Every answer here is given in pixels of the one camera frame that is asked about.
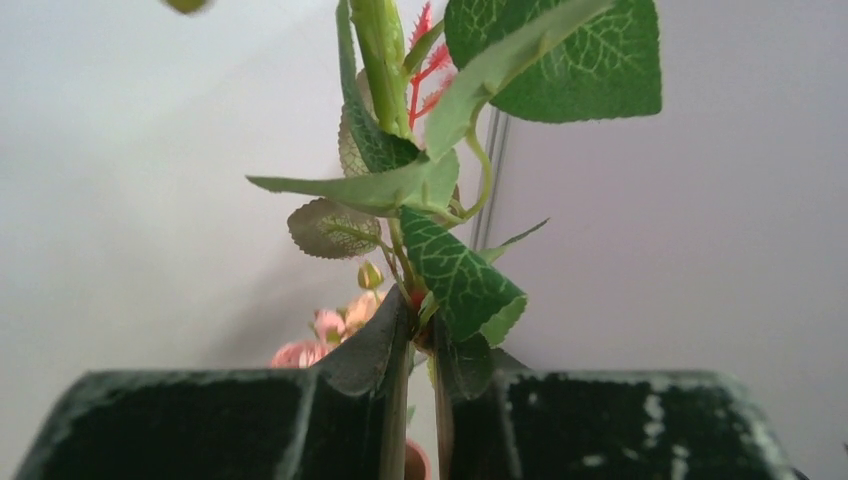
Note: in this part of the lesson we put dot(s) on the pink cylindrical vase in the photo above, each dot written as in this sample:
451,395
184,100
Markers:
417,465

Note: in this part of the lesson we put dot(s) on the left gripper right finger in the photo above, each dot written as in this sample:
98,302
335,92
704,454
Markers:
475,439

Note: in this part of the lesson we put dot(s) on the pink flower stem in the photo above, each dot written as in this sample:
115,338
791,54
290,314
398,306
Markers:
332,327
414,167

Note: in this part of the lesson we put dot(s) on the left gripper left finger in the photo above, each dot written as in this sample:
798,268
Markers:
358,416

